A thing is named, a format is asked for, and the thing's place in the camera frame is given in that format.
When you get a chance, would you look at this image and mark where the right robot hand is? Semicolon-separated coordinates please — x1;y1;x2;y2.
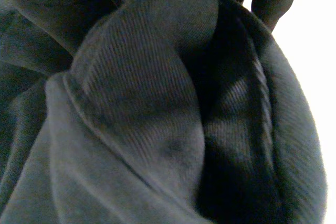
209;0;323;32

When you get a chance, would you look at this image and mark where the grey towel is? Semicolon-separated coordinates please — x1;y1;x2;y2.
0;0;329;224

